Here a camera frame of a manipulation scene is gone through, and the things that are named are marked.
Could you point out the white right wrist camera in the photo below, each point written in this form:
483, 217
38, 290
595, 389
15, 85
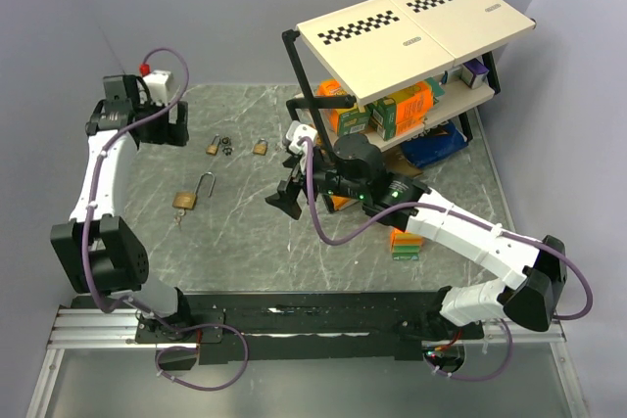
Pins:
304, 147

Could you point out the green box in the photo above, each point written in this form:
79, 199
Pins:
383, 121
352, 121

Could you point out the medium brass padlock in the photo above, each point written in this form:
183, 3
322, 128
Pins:
260, 147

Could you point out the green box left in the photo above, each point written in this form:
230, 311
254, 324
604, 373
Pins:
352, 121

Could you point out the cream folding shelf rack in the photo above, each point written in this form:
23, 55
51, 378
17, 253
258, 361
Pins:
377, 47

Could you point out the orange box on shelf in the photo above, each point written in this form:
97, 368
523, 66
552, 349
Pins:
413, 101

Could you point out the small keys of large padlock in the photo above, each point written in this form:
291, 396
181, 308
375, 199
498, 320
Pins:
178, 218

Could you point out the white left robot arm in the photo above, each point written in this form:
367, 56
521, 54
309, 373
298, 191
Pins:
100, 254

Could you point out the brown snack bag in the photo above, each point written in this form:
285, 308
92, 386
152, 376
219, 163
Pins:
396, 161

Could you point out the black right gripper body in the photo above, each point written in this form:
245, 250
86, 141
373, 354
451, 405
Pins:
326, 175

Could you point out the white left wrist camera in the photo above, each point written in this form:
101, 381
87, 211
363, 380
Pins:
159, 84

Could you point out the Sponge Daddy sponge pack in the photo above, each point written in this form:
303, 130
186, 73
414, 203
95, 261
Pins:
405, 246

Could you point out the purple white small box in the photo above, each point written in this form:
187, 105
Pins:
473, 73

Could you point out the green box right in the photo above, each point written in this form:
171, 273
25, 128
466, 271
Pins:
383, 121

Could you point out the small brass padlock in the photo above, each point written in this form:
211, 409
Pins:
213, 147

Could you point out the large brass padlock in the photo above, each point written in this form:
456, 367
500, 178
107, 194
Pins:
187, 200

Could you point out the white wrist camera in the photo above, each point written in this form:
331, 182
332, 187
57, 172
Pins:
304, 147
159, 84

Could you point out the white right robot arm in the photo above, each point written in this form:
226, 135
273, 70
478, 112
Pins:
529, 273

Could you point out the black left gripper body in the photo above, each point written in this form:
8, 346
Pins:
160, 131

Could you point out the blue snack bag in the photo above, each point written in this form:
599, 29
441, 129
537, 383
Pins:
434, 145

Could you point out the aluminium rail frame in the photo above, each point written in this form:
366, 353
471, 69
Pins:
93, 368

